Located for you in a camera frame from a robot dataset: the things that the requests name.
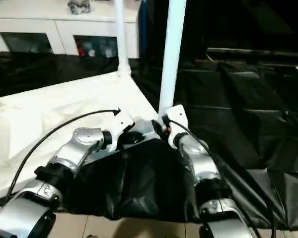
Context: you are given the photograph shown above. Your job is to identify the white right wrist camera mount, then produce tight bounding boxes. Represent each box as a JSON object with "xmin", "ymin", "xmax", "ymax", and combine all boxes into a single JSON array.
[{"xmin": 163, "ymin": 104, "xmax": 189, "ymax": 149}]

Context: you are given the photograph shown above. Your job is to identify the white plastic table top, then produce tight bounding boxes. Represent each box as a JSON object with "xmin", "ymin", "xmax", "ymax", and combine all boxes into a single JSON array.
[{"xmin": 0, "ymin": 70, "xmax": 164, "ymax": 201}]

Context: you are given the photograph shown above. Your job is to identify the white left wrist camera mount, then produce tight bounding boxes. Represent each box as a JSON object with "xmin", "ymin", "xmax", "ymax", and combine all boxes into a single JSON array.
[{"xmin": 106, "ymin": 109, "xmax": 136, "ymax": 152}]

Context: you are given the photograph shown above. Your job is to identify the white glass-door cabinet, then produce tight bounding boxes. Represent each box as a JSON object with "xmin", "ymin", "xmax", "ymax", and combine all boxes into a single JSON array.
[{"xmin": 0, "ymin": 0, "xmax": 140, "ymax": 59}]

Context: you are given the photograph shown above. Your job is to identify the black backdrop cloth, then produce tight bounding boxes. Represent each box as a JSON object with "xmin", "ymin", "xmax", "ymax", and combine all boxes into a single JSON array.
[{"xmin": 185, "ymin": 0, "xmax": 298, "ymax": 49}]

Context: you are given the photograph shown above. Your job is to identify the black flat monitor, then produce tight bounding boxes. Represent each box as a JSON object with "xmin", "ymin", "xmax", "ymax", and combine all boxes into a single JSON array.
[{"xmin": 206, "ymin": 47, "xmax": 298, "ymax": 60}]

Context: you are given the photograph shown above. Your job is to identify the black mat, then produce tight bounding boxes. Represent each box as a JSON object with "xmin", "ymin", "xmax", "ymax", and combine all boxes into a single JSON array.
[{"xmin": 0, "ymin": 51, "xmax": 298, "ymax": 228}]

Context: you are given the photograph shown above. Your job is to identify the black object pile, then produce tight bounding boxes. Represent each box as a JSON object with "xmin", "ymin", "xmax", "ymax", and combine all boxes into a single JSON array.
[{"xmin": 67, "ymin": 0, "xmax": 92, "ymax": 14}]

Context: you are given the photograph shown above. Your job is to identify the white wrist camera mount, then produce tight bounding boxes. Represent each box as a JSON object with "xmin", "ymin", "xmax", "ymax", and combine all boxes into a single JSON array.
[
  {"xmin": 106, "ymin": 109, "xmax": 136, "ymax": 152},
  {"xmin": 163, "ymin": 104, "xmax": 189, "ymax": 149}
]

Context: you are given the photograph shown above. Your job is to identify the printed box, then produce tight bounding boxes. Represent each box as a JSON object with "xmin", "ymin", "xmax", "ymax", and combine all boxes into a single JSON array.
[{"xmin": 102, "ymin": 44, "xmax": 113, "ymax": 58}]

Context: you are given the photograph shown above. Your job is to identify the white plastic table leg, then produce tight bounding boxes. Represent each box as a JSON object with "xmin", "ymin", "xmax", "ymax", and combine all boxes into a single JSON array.
[
  {"xmin": 114, "ymin": 0, "xmax": 133, "ymax": 76},
  {"xmin": 158, "ymin": 0, "xmax": 187, "ymax": 117}
]

